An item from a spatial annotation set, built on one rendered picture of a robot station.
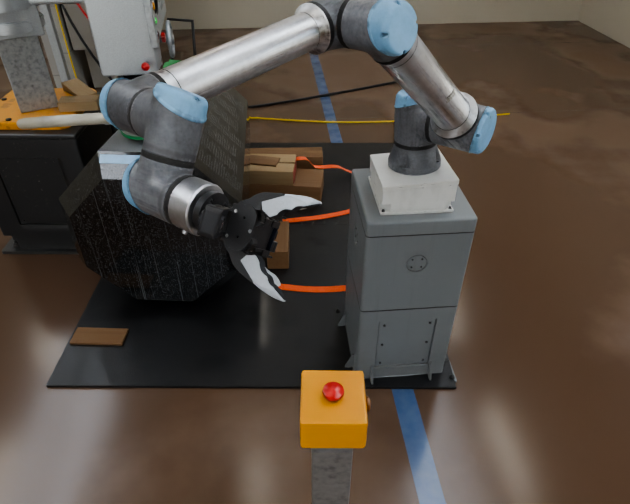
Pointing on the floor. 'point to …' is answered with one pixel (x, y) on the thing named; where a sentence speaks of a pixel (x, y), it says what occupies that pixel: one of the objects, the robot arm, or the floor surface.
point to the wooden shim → (99, 336)
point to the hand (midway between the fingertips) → (301, 252)
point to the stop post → (332, 431)
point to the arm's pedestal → (403, 283)
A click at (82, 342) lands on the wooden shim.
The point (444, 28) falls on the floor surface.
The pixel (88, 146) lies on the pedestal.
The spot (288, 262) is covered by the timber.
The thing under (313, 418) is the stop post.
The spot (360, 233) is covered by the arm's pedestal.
